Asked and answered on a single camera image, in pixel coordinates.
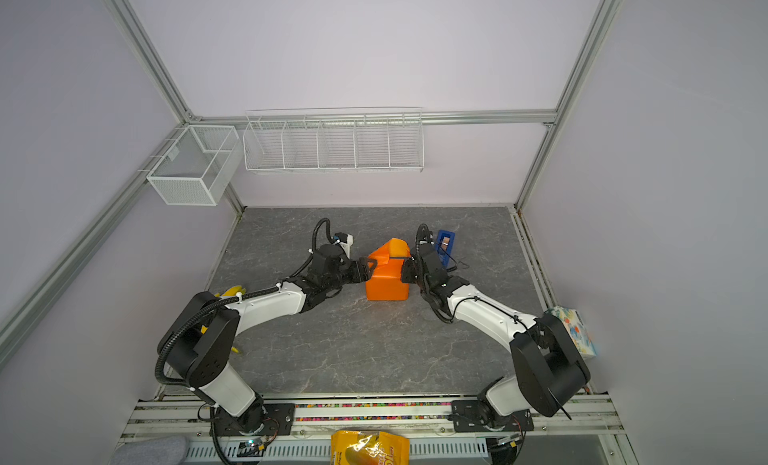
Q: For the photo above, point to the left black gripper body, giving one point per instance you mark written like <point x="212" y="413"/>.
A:
<point x="346" y="275"/>

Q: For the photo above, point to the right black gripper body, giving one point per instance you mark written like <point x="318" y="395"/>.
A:
<point x="410" y="274"/>

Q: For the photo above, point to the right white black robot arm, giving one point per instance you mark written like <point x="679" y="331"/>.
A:
<point x="548" y="367"/>

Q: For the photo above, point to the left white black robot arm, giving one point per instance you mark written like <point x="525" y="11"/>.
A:
<point x="195" y="352"/>

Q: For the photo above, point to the blue tape dispenser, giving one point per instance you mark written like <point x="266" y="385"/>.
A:
<point x="444" y="244"/>

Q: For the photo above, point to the yellow banana bunch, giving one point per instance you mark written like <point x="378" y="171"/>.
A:
<point x="233" y="292"/>

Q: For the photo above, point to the green white tissue pack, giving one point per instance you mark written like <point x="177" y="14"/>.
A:
<point x="576" y="329"/>

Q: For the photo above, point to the white mesh square basket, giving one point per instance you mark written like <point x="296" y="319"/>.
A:
<point x="198" y="165"/>

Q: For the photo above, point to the yellow snack bag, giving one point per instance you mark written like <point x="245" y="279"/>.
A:
<point x="369" y="448"/>

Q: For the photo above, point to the grey cloth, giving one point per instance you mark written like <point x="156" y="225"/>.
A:
<point x="161" y="451"/>

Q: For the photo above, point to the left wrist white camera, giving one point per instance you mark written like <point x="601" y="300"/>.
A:
<point x="345" y="241"/>

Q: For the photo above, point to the white wire long shelf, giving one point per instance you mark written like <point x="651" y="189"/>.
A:
<point x="334" y="139"/>

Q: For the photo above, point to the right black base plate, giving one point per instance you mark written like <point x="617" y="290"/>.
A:
<point x="475" y="416"/>

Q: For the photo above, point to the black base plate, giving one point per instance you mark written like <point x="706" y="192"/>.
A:
<point x="270" y="419"/>
<point x="475" y="416"/>

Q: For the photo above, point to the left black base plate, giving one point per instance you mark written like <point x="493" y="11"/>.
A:
<point x="270" y="419"/>

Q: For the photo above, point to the white slotted cable duct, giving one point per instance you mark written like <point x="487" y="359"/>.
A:
<point x="452" y="450"/>

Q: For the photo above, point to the aluminium rail frame base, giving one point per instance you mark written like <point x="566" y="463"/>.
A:
<point x="432" y="416"/>

